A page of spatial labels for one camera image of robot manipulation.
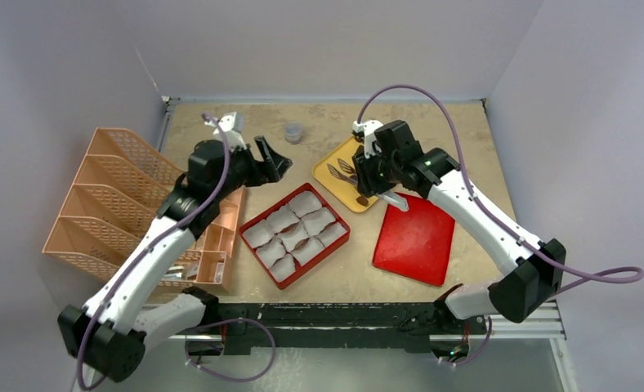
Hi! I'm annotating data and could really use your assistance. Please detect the red box lid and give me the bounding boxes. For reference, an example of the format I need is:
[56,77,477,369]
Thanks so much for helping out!
[372,194,456,287]

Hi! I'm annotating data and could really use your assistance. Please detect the red compartment chocolate box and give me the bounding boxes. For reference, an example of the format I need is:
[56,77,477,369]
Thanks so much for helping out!
[238,183,351,290]

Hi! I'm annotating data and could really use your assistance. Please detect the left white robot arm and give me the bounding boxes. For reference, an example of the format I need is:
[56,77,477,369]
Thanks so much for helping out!
[57,136,293,391]

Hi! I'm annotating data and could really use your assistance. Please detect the yellow plastic tray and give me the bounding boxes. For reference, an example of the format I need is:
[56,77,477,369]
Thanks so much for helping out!
[312,137,378,213]

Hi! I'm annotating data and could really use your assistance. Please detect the small clear plastic jar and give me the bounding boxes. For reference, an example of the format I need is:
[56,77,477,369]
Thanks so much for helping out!
[284,122,303,145]

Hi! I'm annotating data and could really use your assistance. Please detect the black metal base rail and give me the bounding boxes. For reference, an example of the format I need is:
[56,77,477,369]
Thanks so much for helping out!
[92,300,566,359]

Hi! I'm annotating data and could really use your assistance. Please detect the metal serving tongs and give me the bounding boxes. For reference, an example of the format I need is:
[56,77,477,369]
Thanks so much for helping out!
[326,158,411,213]

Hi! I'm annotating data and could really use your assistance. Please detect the pink plastic file rack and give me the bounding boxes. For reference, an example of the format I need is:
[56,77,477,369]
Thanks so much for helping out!
[42,127,245,292]

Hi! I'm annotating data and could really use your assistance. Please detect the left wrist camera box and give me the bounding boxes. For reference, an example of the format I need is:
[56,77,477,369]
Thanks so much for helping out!
[202,112,247,152]

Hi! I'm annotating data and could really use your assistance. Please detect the dark chocolate at tray bottom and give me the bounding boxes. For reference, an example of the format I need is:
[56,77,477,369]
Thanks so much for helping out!
[356,196,369,207]

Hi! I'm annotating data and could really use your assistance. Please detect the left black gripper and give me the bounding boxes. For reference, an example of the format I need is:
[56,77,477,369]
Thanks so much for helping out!
[212,136,289,201]

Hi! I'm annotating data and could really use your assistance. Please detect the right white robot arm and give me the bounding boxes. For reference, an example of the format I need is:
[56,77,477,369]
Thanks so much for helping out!
[352,120,566,332]

